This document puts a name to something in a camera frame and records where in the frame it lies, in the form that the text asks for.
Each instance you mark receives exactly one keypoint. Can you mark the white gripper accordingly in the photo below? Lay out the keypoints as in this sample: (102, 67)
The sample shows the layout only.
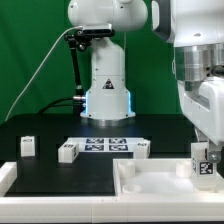
(205, 109)

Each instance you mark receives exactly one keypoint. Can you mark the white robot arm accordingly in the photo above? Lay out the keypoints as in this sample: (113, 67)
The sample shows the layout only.
(129, 35)

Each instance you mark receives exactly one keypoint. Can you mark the white U-shaped fence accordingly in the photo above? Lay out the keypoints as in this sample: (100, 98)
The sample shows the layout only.
(126, 208)

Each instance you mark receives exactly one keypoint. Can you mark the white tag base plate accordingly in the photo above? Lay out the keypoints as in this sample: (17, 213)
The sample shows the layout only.
(111, 144)

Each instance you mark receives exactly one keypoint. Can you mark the grey camera on stand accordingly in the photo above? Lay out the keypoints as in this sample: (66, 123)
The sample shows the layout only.
(97, 29)

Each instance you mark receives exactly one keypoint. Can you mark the black camera stand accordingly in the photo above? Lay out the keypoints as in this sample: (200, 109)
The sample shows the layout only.
(78, 99)

